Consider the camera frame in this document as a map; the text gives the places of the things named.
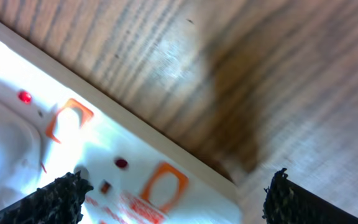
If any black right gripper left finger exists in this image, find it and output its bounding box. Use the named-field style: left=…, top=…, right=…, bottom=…
left=0, top=172, right=94, bottom=224

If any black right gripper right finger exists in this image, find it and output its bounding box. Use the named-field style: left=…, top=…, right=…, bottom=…
left=262, top=168, right=358, bottom=224

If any white power extension strip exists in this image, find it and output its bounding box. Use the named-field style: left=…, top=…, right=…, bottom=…
left=0, top=23, right=242, bottom=223

